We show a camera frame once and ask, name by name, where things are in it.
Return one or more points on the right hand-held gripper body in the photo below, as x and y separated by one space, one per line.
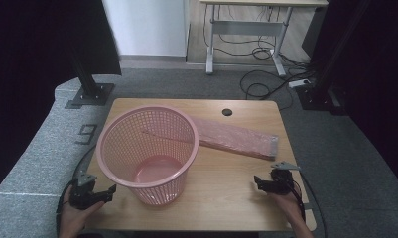
282 181

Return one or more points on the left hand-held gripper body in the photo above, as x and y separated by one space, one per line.
84 196

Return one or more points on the pink plastic mesh basket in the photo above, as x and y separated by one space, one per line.
153 168

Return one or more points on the pink plastic trash bag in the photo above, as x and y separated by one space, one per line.
236 137

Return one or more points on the person's left hand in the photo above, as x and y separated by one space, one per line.
72 219

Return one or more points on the person's right hand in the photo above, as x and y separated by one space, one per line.
291 206

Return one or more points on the grey tape strip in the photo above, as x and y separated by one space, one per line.
309 206

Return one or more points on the grey floor tape marker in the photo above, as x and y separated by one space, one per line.
87 129

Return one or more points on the black stand with dark base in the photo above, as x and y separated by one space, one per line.
319 99

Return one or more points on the white power strip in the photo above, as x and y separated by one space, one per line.
299 83

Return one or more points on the black curtain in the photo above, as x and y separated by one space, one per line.
27 66
385 82

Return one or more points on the black stand with base plate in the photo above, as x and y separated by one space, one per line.
90 94

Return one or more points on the desk with grey metal frame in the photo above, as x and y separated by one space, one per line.
246 28

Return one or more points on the white wall panel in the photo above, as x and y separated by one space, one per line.
147 26

